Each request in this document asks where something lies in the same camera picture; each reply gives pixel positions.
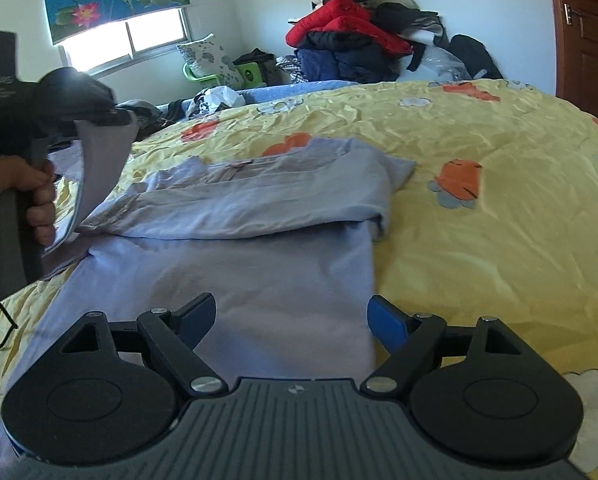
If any checked cloth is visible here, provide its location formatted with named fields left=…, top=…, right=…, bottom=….
left=276, top=55, right=308, bottom=86

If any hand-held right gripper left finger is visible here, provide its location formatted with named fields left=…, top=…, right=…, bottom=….
left=61, top=293, right=229, bottom=399

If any white printed plastic bag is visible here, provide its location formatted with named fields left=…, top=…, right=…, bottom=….
left=186, top=85, right=246, bottom=119

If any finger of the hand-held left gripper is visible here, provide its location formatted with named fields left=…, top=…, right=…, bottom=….
left=46, top=102, right=136, bottom=133
left=35, top=66, right=118, bottom=113

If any clear plastic bag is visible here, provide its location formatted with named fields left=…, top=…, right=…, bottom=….
left=411, top=45, right=472, bottom=82

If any person's left hand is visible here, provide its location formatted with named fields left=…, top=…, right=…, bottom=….
left=0, top=154, right=58, bottom=307

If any navy blue jacket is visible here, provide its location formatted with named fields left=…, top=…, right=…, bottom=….
left=294, top=31, right=404, bottom=83

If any brown wooden door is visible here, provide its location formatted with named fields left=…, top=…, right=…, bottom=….
left=543, top=0, right=598, bottom=128

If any yellow printed blanket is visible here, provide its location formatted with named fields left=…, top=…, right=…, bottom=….
left=0, top=79, right=598, bottom=480

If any window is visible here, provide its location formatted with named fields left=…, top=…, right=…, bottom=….
left=59, top=7, right=194, bottom=78

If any lavender shirt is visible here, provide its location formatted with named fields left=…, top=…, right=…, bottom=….
left=0, top=110, right=420, bottom=480

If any green plastic chair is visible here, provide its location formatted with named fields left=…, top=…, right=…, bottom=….
left=183, top=62, right=224, bottom=86

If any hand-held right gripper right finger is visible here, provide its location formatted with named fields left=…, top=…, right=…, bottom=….
left=360, top=295, right=524, bottom=397

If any green box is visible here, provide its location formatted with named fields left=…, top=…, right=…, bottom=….
left=234, top=57, right=270, bottom=87

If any dark clothes pile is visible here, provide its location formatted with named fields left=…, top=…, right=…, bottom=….
left=115, top=99, right=192, bottom=142

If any grey patterned pillow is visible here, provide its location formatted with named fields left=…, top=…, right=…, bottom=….
left=176, top=33, right=244, bottom=88

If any red jacket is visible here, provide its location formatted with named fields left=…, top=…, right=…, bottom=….
left=285, top=0, right=414, bottom=57

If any black bag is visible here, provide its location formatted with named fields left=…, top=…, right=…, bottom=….
left=446, top=34, right=504, bottom=81

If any blue bedsheet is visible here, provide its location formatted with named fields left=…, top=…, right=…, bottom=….
left=154, top=80, right=362, bottom=121

